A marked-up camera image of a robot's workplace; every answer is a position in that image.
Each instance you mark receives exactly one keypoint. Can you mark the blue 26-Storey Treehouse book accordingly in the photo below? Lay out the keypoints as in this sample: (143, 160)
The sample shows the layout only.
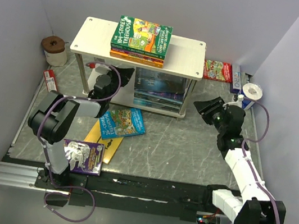
(121, 123)

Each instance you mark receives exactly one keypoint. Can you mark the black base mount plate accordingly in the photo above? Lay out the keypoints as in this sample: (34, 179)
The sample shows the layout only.
(154, 196)

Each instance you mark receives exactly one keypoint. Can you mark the red game box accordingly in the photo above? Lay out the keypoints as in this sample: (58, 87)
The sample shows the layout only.
(217, 71)

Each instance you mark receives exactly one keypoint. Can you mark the green 104-Storey Treehouse book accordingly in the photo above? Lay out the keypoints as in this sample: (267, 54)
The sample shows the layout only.
(141, 36)

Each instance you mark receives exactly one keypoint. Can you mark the dark Wuthering Heights book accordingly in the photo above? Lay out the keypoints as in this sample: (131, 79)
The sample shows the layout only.
(159, 81)

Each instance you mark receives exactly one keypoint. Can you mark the aluminium rail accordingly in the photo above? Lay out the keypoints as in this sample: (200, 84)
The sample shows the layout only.
(22, 176)

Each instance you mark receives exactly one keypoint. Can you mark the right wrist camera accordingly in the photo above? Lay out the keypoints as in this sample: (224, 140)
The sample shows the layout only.
(237, 101)

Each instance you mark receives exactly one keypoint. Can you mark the brown twine spool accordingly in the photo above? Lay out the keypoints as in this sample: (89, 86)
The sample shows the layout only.
(54, 50)

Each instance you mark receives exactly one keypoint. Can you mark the orange Treehouse book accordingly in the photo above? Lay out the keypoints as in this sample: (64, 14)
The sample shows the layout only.
(136, 60)

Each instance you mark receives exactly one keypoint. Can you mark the blue white box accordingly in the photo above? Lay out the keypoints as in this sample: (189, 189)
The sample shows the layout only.
(235, 85)

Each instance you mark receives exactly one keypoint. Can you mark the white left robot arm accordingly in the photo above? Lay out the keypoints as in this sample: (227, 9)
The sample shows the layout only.
(51, 120)

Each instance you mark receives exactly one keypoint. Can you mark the white two-tier shelf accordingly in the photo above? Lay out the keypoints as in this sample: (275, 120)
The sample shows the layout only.
(185, 59)

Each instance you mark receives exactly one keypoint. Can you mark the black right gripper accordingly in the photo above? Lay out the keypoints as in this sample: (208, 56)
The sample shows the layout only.
(205, 107)

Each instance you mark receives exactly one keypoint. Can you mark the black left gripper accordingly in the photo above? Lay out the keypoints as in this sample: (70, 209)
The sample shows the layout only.
(125, 74)

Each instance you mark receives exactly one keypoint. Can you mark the Charlie Chocolate Factory book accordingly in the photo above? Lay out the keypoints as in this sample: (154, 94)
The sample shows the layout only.
(140, 56)

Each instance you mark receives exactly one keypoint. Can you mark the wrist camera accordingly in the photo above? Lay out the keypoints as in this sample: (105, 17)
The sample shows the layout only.
(98, 64)
(237, 101)

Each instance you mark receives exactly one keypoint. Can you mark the stack of dark books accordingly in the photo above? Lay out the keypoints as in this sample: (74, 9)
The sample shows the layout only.
(166, 101)

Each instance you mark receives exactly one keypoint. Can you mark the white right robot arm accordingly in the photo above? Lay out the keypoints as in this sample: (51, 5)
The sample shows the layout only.
(246, 184)

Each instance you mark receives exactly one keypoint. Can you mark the red small box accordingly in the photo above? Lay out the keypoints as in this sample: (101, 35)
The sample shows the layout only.
(50, 80)

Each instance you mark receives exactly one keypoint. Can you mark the purple comic book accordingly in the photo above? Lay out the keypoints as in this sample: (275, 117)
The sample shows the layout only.
(84, 157)

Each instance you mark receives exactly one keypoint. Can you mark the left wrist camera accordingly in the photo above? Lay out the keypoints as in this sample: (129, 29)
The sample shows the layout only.
(98, 64)

